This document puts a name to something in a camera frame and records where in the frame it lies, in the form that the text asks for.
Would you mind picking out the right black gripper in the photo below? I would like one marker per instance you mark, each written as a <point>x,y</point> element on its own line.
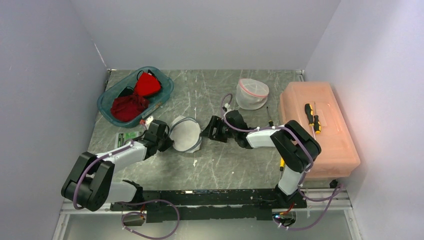
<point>215,122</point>

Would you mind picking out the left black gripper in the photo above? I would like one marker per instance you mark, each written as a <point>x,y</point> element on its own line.
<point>169,142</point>

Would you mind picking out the blue-trimmed white mesh laundry bag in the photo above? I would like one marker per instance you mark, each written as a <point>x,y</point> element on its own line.
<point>185,133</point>

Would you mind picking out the dark red bra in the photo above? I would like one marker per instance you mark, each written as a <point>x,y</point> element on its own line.
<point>125,109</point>

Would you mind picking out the black bra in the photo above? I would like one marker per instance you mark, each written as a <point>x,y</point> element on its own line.
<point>127,91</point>

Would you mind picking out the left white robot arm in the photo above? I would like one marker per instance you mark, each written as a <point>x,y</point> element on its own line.
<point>90,185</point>

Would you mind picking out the pink-trimmed white mesh laundry bag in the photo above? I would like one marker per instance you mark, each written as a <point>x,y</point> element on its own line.
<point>251,94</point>

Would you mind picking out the green labelled small box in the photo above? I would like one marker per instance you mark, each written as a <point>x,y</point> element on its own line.
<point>123,138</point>

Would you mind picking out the yellow-black screwdriver on table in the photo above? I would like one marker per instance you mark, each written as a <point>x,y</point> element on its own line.
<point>270,121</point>

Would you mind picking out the teal plastic basin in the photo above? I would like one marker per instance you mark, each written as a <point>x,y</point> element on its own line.
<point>104,102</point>

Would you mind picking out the small yellow screwdriver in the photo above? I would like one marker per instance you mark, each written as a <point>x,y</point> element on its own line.
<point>281,167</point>

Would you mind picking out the large yellow-black screwdriver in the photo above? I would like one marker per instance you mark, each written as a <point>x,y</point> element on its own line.
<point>309,114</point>

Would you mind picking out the medium yellow-black screwdriver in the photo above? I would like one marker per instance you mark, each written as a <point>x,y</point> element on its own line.
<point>317,125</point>

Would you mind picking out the orange translucent plastic box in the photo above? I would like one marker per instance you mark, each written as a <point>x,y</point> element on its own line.
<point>339,156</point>

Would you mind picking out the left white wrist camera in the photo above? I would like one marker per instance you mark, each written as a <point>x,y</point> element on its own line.
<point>146,122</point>

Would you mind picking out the black base frame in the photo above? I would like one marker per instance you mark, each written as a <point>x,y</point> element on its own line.
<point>169,214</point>

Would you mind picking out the aluminium rail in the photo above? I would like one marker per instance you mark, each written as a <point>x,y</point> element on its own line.
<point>311,199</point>

